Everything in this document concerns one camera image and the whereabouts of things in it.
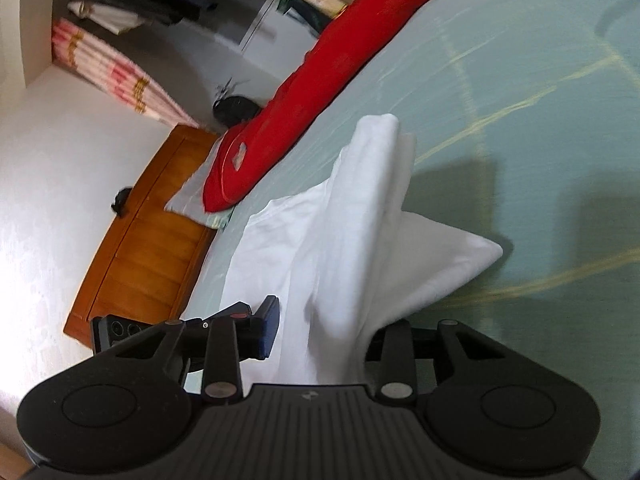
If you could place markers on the green storage bin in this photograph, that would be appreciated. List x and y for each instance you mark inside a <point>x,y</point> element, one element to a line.
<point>306,14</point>

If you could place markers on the teal plaid bed blanket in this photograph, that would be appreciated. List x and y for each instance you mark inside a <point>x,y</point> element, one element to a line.
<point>526,117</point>

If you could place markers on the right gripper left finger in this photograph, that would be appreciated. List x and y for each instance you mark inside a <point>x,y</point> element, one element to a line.
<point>234,335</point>

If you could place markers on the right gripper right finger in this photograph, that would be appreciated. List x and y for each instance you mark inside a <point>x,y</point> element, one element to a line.
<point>394,378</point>

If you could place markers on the red quilt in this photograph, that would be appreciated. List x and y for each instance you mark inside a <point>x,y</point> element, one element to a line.
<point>249,150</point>

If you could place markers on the white t-shirt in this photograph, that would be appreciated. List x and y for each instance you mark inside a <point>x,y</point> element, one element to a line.
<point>345,259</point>

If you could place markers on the black backpack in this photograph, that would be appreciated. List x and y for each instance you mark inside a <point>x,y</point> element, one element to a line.
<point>234,110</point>

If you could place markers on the wooden headboard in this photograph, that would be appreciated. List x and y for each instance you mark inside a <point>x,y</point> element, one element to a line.
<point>150,258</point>

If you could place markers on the pink striped curtain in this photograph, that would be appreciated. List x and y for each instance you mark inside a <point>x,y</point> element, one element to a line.
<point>113,73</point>

